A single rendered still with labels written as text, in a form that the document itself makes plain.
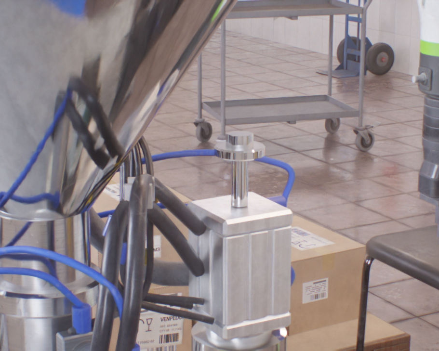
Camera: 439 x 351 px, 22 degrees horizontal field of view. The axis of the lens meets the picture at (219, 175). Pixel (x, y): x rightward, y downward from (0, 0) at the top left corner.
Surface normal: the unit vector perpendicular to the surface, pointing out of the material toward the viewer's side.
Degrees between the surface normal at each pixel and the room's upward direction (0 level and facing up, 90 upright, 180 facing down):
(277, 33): 90
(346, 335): 0
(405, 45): 90
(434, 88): 90
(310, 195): 0
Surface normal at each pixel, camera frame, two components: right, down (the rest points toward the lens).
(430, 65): -0.83, 0.14
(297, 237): 0.00, -0.97
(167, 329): 0.50, 0.22
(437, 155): -0.53, 0.32
